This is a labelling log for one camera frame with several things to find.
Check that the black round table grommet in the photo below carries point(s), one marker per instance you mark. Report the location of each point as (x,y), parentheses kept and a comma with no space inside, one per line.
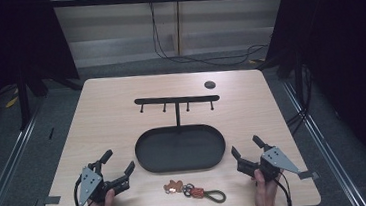
(210,84)

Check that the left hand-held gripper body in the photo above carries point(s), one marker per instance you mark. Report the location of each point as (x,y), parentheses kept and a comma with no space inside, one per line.
(91,184)

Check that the black key rack with tray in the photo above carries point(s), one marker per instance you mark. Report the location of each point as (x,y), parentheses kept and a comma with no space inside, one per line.
(180,149)

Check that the person's right hand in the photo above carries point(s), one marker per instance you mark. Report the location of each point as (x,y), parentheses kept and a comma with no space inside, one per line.
(264,193)

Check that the yellow floor tape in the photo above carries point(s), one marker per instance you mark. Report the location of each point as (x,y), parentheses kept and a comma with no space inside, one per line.
(12,102)

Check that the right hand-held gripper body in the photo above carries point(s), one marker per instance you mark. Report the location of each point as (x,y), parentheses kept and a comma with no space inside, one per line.
(271,163)

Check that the grey tape piece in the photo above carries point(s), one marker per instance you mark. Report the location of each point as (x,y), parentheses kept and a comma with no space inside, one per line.
(308,174)
(52,200)

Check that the black metal stand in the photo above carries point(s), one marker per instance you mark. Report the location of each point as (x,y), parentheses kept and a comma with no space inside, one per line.
(23,103)
(298,69)

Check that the metal floor rail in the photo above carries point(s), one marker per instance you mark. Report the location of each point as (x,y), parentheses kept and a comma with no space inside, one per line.
(325,150)
(6,170)

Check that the black curtain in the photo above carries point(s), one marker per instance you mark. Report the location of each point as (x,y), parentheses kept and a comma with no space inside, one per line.
(4,38)
(343,52)

